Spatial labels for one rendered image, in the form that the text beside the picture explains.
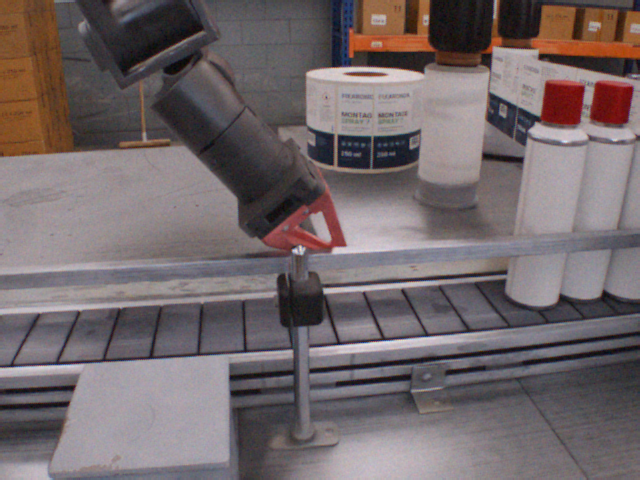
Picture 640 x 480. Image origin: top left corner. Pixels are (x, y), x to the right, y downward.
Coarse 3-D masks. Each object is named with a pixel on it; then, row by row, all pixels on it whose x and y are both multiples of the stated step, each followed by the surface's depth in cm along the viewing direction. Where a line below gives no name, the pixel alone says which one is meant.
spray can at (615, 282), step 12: (636, 132) 46; (636, 144) 46; (636, 156) 46; (636, 168) 46; (636, 180) 47; (624, 192) 48; (636, 192) 47; (624, 204) 48; (636, 204) 47; (624, 216) 49; (636, 216) 48; (624, 228) 49; (612, 252) 51; (624, 252) 49; (636, 252) 49; (612, 264) 51; (624, 264) 50; (636, 264) 49; (612, 276) 51; (624, 276) 50; (636, 276) 49; (612, 288) 51; (624, 288) 50; (636, 288) 50; (624, 300) 51; (636, 300) 50
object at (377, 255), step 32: (192, 256) 42; (224, 256) 42; (256, 256) 42; (288, 256) 42; (320, 256) 42; (352, 256) 42; (384, 256) 43; (416, 256) 43; (448, 256) 44; (480, 256) 44; (512, 256) 45; (0, 288) 39
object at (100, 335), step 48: (384, 288) 54; (432, 288) 54; (480, 288) 54; (0, 336) 45; (48, 336) 46; (96, 336) 46; (144, 336) 46; (192, 336) 46; (240, 336) 46; (288, 336) 46; (336, 336) 47; (384, 336) 46; (432, 336) 47
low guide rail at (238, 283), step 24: (432, 264) 52; (456, 264) 53; (480, 264) 53; (504, 264) 53; (48, 288) 47; (72, 288) 48; (96, 288) 48; (120, 288) 48; (144, 288) 49; (168, 288) 49; (192, 288) 50; (216, 288) 50; (240, 288) 50; (264, 288) 51
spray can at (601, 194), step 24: (600, 96) 44; (624, 96) 44; (600, 120) 45; (624, 120) 44; (600, 144) 45; (624, 144) 44; (600, 168) 45; (624, 168) 45; (600, 192) 46; (576, 216) 48; (600, 216) 47; (576, 264) 50; (600, 264) 49; (576, 288) 50; (600, 288) 50
